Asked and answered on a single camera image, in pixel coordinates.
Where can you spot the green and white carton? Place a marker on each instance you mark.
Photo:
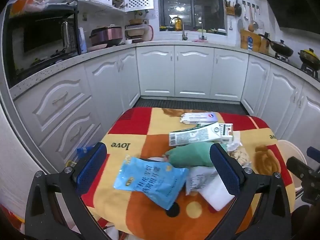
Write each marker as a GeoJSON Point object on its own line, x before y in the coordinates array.
{"type": "Point", "coordinates": [195, 136]}

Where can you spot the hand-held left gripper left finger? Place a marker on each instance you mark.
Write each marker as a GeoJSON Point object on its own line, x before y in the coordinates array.
{"type": "Point", "coordinates": [90, 170]}

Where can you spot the dark kitchen window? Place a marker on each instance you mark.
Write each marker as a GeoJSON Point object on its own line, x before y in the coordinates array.
{"type": "Point", "coordinates": [192, 7]}

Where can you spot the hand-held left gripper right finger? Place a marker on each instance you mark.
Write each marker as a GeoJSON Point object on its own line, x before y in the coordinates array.
{"type": "Point", "coordinates": [225, 170]}

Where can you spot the gas stove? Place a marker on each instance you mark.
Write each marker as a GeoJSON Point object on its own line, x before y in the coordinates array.
{"type": "Point", "coordinates": [300, 63]}

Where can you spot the clear plastic snack bag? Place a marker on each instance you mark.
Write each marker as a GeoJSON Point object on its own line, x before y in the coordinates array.
{"type": "Point", "coordinates": [240, 155]}

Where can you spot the steel kitchen faucet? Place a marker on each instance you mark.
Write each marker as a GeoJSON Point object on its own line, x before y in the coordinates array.
{"type": "Point", "coordinates": [183, 30]}

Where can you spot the wooden cutting board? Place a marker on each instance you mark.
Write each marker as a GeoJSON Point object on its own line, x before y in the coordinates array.
{"type": "Point", "coordinates": [250, 41]}

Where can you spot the yellow oil bottle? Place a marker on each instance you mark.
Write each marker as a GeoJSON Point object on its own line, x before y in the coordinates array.
{"type": "Point", "coordinates": [178, 24]}

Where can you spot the black countertop oven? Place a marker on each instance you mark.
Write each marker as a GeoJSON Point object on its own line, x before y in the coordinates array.
{"type": "Point", "coordinates": [40, 42]}

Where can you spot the wooden knife block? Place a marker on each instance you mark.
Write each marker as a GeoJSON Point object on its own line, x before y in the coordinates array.
{"type": "Point", "coordinates": [264, 43]}

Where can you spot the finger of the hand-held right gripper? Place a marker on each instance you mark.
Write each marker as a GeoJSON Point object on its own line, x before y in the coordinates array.
{"type": "Point", "coordinates": [313, 152]}
{"type": "Point", "coordinates": [297, 166]}

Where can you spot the yellow cooking pot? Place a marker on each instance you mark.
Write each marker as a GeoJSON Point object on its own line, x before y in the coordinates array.
{"type": "Point", "coordinates": [310, 56]}

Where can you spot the orange plastic bag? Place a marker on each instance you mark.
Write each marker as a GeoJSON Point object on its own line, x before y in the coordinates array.
{"type": "Point", "coordinates": [28, 2]}

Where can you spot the flat white cardboard box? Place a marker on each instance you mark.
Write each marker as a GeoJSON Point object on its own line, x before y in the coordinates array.
{"type": "Point", "coordinates": [198, 118]}

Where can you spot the printed checkered blanket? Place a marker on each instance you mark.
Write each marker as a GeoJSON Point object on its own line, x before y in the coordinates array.
{"type": "Point", "coordinates": [147, 135]}

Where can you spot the green fluffy cloth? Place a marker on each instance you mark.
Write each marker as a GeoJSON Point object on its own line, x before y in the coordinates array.
{"type": "Point", "coordinates": [192, 155]}

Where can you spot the black range hood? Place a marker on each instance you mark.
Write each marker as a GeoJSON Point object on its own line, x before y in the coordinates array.
{"type": "Point", "coordinates": [292, 2]}

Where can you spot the blue snack packet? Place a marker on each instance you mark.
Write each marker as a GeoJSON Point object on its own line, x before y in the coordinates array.
{"type": "Point", "coordinates": [150, 180]}

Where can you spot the wooden wall knife holder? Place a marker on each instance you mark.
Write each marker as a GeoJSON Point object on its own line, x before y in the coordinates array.
{"type": "Point", "coordinates": [230, 8]}

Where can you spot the red floor item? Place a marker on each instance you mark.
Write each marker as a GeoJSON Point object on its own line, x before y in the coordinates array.
{"type": "Point", "coordinates": [10, 217]}

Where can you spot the dish rack with pots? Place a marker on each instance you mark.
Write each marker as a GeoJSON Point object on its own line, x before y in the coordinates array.
{"type": "Point", "coordinates": [135, 31]}

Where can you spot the white paper receipt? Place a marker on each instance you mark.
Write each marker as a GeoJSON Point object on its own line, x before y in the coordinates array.
{"type": "Point", "coordinates": [200, 180]}

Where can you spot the small steel tap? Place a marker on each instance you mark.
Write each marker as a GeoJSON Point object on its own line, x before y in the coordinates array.
{"type": "Point", "coordinates": [203, 33]}

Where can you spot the black wok with lid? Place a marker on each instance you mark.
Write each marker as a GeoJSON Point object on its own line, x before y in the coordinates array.
{"type": "Point", "coordinates": [282, 47]}

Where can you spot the cream plastic bucket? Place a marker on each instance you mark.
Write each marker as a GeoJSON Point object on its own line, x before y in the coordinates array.
{"type": "Point", "coordinates": [293, 152]}

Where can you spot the hanging steel ladle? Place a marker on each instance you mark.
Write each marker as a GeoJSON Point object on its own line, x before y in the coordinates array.
{"type": "Point", "coordinates": [246, 16]}

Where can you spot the white base cabinets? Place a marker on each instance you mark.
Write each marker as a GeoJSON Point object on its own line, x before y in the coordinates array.
{"type": "Point", "coordinates": [192, 72]}

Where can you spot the hanging black frying pan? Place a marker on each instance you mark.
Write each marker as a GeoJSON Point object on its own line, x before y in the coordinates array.
{"type": "Point", "coordinates": [237, 8]}

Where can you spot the floral white milk carton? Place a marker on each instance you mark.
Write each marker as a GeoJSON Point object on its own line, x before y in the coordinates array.
{"type": "Point", "coordinates": [226, 131]}

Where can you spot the white and blue box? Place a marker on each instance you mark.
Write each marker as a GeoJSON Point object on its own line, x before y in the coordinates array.
{"type": "Point", "coordinates": [82, 41]}

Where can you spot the hanging wooden spatula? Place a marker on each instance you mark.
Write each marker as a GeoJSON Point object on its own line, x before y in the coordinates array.
{"type": "Point", "coordinates": [250, 26]}

